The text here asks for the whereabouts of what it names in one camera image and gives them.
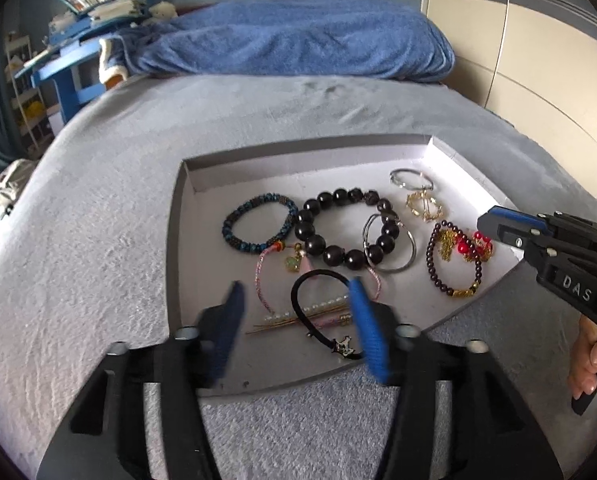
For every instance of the grey bed blanket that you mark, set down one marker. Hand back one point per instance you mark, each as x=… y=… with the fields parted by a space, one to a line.
x=103 y=185

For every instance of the shallow grey cardboard box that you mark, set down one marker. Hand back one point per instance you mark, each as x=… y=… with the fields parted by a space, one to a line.
x=218 y=195

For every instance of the blue desk with shelf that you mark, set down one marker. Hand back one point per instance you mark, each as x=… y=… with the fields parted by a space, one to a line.
x=68 y=75

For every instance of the yellow toy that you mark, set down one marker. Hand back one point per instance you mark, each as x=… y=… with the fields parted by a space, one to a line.
x=32 y=110

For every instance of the stack of papers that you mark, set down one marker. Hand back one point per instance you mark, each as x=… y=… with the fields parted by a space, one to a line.
x=113 y=10

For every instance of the pearl hair pin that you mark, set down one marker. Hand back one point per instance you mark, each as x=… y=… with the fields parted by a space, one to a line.
x=298 y=310

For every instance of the white plush toy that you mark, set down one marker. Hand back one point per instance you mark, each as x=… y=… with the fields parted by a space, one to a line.
x=162 y=11

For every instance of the large silver bangle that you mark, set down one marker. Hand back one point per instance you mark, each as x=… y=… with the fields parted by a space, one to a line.
x=365 y=242

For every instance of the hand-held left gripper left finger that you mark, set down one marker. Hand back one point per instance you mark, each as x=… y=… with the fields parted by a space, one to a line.
x=228 y=335

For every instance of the blue fleece blanket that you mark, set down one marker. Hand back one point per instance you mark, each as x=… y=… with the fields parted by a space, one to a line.
x=288 y=40

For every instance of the beige wardrobe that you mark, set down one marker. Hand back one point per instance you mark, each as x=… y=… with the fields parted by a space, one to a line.
x=528 y=60

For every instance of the person's right hand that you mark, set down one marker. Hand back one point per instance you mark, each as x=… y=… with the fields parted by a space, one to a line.
x=585 y=360

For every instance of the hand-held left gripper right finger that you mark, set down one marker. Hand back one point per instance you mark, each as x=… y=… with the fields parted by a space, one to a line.
x=368 y=335

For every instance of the white grey bundle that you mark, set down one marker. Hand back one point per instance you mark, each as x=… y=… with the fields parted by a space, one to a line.
x=8 y=182

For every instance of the gold stick hair pin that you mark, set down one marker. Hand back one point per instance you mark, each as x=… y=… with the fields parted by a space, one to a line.
x=278 y=328

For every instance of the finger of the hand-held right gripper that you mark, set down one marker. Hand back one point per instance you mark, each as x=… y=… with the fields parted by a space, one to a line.
x=520 y=215
x=515 y=237

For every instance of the white shelf rack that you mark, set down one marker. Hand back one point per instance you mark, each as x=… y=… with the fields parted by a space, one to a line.
x=21 y=75

